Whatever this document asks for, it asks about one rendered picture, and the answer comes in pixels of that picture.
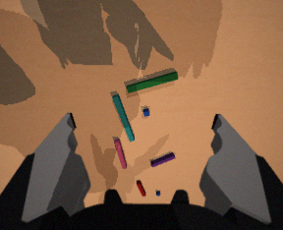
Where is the pink rod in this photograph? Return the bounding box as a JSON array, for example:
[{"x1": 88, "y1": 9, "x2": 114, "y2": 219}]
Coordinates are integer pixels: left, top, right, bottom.
[{"x1": 114, "y1": 139, "x2": 127, "y2": 169}]

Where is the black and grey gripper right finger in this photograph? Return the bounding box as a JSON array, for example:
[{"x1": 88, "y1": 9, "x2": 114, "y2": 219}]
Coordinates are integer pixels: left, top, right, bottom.
[{"x1": 199, "y1": 114, "x2": 283, "y2": 230}]

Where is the turquoise rod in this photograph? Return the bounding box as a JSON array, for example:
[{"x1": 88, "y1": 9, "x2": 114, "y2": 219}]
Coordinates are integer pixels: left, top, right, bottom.
[{"x1": 112, "y1": 94, "x2": 135, "y2": 142}]

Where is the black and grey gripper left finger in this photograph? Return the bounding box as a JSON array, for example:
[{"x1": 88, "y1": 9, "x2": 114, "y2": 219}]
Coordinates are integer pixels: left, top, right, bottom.
[{"x1": 0, "y1": 113, "x2": 90, "y2": 230}]

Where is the purple rod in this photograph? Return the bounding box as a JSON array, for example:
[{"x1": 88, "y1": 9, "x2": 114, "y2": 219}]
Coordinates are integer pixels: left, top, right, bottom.
[{"x1": 150, "y1": 152, "x2": 175, "y2": 167}]

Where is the green rod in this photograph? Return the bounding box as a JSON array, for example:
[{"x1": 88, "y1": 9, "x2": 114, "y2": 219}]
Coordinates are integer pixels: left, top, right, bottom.
[{"x1": 127, "y1": 72, "x2": 179, "y2": 93}]

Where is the dark red rod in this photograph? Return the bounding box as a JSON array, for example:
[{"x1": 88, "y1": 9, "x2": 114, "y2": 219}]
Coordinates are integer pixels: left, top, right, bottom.
[{"x1": 137, "y1": 181, "x2": 145, "y2": 197}]

